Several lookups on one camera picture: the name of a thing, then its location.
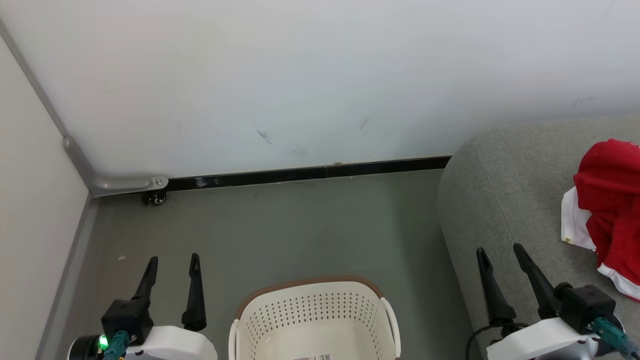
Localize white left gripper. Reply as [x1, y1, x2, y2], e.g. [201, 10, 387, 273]
[125, 253, 219, 360]

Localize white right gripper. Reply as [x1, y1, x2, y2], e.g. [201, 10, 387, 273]
[475, 243, 602, 360]

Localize red and white garment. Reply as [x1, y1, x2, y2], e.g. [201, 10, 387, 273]
[585, 200, 640, 302]

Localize red printed jersey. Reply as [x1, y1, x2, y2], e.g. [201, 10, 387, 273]
[573, 139, 640, 221]

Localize grey fabric sofa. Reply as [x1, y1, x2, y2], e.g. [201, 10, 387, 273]
[436, 115, 640, 360]

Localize cream perforated laundry basket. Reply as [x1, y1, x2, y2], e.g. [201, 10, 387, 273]
[228, 276, 402, 360]

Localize black baseboard strip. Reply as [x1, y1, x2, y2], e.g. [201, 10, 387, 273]
[167, 155, 452, 192]

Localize thin black cable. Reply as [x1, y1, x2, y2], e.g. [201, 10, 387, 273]
[466, 322, 531, 360]

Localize teal left camera cable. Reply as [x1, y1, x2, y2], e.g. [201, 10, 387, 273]
[102, 330, 132, 360]

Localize teal camera cable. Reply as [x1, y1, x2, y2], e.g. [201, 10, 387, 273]
[102, 330, 132, 360]
[592, 317, 640, 360]

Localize teal right camera cable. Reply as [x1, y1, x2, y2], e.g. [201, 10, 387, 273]
[592, 317, 640, 360]

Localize grey wall skirting strip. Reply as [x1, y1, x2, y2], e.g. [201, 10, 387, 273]
[35, 194, 98, 360]

